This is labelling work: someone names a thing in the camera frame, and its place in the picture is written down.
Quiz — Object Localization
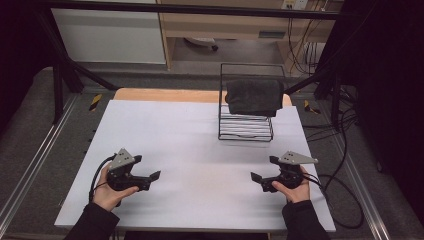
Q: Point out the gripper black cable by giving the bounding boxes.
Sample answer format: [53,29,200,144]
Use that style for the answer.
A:
[299,171,365,231]
[87,154,118,203]

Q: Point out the black floor cables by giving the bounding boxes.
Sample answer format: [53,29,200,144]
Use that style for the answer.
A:
[300,81,359,153]

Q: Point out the person's left hand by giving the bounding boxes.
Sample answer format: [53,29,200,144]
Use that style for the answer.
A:
[92,164,140,213]

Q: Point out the black metal stand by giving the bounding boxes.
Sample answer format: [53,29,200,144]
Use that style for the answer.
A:
[35,9,118,125]
[284,64,345,132]

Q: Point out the yellow black tape strip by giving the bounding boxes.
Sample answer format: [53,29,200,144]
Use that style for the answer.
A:
[88,93,103,112]
[303,99,322,115]

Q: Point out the aluminium rail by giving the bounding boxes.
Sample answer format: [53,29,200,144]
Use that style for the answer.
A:
[0,94,80,228]
[332,133,392,240]

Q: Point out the black curtain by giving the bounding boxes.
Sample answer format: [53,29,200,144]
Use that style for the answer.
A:
[0,0,65,136]
[319,0,424,229]

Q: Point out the white cabinet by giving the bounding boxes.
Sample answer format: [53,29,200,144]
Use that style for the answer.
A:
[50,7,167,65]

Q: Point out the black horizontal frame bar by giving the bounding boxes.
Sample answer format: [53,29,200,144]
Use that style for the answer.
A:
[35,0,355,21]

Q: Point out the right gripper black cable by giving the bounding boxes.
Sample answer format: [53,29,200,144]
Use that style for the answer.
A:
[299,171,365,231]

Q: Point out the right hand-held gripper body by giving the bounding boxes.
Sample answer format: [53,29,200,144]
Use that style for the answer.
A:
[260,150,319,194]

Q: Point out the white wall socket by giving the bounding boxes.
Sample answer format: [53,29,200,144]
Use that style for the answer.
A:
[280,0,310,11]

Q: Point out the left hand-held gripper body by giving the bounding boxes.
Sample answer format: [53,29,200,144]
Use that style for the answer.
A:
[105,148,152,193]

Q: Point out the light wooden desk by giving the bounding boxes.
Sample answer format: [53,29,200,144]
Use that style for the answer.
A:
[155,0,345,71]

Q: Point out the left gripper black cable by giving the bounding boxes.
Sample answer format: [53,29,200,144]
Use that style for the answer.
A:
[87,154,118,203]

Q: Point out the person's right hand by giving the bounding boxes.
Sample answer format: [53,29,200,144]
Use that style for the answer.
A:
[271,165,312,205]

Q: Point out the black wire rack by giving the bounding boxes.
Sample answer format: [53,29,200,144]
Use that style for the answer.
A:
[217,62,287,143]

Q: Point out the hanging black cables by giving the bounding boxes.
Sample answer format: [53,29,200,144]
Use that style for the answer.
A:
[287,16,322,77]

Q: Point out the dark grey towel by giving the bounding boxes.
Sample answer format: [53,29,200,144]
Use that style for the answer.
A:
[224,78,285,118]

